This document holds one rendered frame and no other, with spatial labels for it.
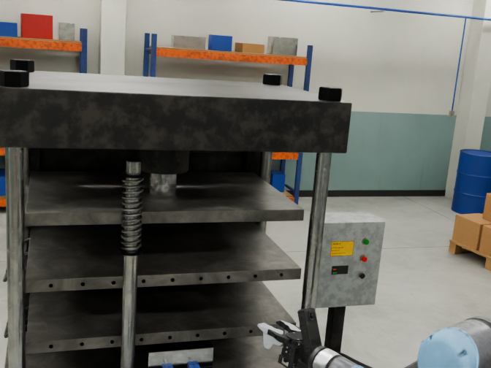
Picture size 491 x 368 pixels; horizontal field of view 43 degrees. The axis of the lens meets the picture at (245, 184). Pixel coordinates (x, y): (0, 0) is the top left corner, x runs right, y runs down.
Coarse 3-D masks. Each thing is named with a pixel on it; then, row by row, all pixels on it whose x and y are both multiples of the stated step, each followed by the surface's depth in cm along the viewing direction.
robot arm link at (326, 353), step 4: (328, 348) 155; (320, 352) 153; (324, 352) 153; (328, 352) 152; (332, 352) 153; (316, 356) 152; (320, 356) 152; (324, 356) 151; (328, 356) 151; (332, 356) 151; (316, 360) 152; (320, 360) 151; (324, 360) 151; (328, 360) 150; (316, 364) 152; (320, 364) 151; (324, 364) 150
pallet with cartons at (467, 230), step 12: (456, 216) 701; (468, 216) 698; (480, 216) 701; (456, 228) 702; (468, 228) 684; (480, 228) 670; (456, 240) 702; (468, 240) 685; (480, 240) 674; (456, 252) 703; (468, 252) 712; (480, 252) 670
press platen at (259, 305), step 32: (160, 288) 290; (192, 288) 293; (224, 288) 296; (256, 288) 299; (32, 320) 250; (64, 320) 252; (96, 320) 254; (160, 320) 259; (192, 320) 261; (224, 320) 263; (256, 320) 265; (288, 320) 267; (32, 352) 234
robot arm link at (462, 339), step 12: (456, 324) 126; (468, 324) 125; (480, 324) 125; (432, 336) 123; (444, 336) 120; (456, 336) 120; (468, 336) 120; (480, 336) 122; (420, 348) 123; (432, 348) 121; (444, 348) 119; (456, 348) 118; (468, 348) 118; (480, 348) 119; (420, 360) 123; (432, 360) 121; (444, 360) 119; (456, 360) 117; (468, 360) 116; (480, 360) 118
